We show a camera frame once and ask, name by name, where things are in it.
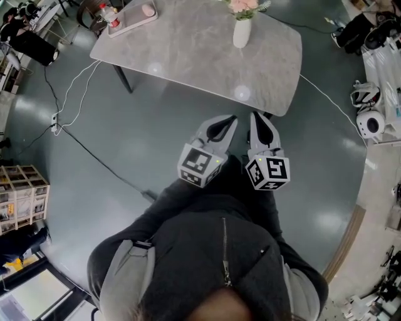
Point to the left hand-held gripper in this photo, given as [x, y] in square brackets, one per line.
[197, 163]

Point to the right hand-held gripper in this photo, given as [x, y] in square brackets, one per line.
[272, 172]

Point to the white ceramic vase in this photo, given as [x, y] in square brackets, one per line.
[241, 33]

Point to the pink flowers bunch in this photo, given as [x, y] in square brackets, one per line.
[242, 6]

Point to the person's left forearm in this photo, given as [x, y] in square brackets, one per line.
[169, 203]

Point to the person's right forearm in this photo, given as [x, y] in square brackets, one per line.
[266, 207]

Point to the black table leg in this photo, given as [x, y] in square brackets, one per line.
[267, 115]
[122, 78]

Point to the white round headset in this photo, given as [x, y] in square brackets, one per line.
[371, 123]

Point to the white headset with black padding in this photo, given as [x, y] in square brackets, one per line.
[365, 94]

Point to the person's black zip jacket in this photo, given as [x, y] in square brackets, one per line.
[203, 260]

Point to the pink rounded object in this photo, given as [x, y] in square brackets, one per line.
[148, 10]

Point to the grey rectangular tray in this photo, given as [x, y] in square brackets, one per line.
[131, 17]

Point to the clear bottle with red label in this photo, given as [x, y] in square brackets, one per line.
[110, 16]

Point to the white power strip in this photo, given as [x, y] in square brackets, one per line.
[54, 123]

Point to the brown chair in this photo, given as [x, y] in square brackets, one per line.
[89, 14]

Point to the black equipment stand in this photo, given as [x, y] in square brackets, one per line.
[390, 282]

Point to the wooden crate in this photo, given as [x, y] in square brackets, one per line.
[22, 199]

